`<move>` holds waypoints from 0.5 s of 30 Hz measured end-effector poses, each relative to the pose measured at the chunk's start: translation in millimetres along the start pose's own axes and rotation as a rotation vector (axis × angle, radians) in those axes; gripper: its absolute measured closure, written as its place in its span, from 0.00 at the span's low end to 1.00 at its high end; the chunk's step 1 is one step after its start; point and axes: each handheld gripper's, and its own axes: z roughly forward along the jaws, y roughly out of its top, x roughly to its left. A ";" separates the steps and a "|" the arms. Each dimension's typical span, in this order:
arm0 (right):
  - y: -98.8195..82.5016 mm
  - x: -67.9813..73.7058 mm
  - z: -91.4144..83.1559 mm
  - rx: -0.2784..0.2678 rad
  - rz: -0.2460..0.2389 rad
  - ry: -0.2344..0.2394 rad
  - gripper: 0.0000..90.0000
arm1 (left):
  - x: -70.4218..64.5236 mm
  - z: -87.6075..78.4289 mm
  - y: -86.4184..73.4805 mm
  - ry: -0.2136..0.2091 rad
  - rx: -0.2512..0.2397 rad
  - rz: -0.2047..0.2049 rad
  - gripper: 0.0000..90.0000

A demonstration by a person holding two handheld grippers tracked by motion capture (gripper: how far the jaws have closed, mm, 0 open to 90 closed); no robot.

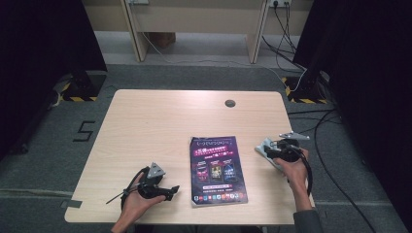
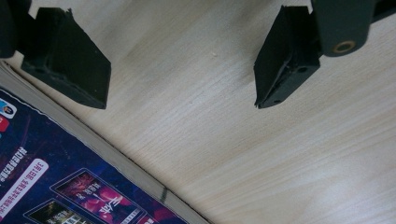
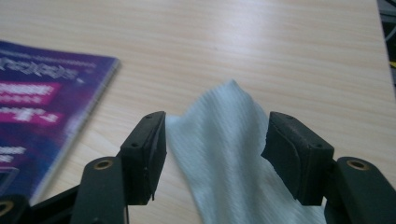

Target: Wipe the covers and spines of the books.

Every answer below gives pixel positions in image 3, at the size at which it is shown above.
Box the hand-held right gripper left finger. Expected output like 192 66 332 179
120 110 168 206

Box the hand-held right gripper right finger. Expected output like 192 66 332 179
260 110 336 206

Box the light blue cleaning cloth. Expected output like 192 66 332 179
165 78 328 224

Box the dark blue illustrated magazine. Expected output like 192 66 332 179
0 39 122 206

